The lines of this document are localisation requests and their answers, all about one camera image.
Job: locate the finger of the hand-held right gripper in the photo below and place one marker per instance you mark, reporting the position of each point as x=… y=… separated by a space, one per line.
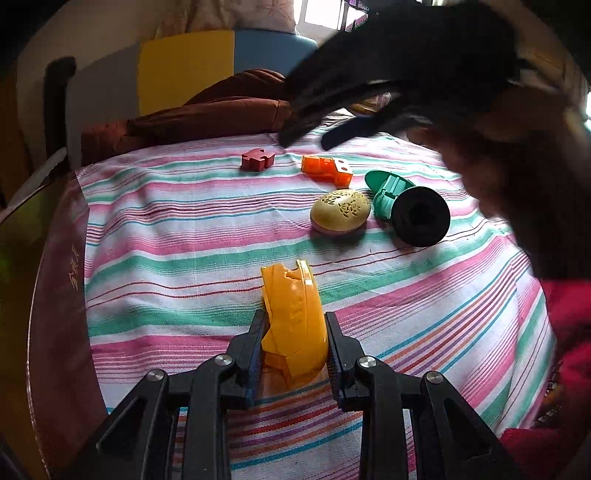
x=318 y=108
x=369 y=124

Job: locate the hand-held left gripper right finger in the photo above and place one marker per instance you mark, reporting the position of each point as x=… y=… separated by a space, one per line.
x=333 y=369

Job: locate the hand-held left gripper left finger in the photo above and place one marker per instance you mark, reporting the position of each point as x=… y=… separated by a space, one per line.
x=256 y=369

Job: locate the orange linked cube blocks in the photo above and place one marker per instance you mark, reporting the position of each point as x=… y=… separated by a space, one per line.
x=323 y=168

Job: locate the yellow plastic toy piece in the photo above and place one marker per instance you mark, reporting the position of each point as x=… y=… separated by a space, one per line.
x=293 y=318

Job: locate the cream egg-shaped toy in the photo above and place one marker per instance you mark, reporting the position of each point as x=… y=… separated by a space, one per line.
x=340 y=211

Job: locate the person's right hand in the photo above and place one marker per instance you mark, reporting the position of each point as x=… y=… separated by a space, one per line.
x=531 y=184

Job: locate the red puzzle piece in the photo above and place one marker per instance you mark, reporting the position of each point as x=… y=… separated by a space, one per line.
x=257 y=160

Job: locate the bright window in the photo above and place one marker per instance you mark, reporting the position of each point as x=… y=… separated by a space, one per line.
x=323 y=14

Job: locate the black funnel-shaped toy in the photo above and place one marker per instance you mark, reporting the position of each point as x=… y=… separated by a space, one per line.
x=420 y=217

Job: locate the dark red pillow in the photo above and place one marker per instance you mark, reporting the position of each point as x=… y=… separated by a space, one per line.
x=207 y=115

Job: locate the light patterned curtain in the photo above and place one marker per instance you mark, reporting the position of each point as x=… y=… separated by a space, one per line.
x=231 y=16

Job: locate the grey yellow blue headboard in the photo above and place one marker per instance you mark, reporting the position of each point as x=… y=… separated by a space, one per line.
x=184 y=69

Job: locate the striped bed sheet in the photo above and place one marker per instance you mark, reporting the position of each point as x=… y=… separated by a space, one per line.
x=184 y=230

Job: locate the red pink cloth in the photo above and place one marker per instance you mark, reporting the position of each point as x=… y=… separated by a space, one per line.
x=554 y=369

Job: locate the wooden wardrobe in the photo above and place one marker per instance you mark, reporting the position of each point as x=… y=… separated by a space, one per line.
x=11 y=138

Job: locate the white plastic rail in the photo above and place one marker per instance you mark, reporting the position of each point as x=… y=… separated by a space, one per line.
x=41 y=177

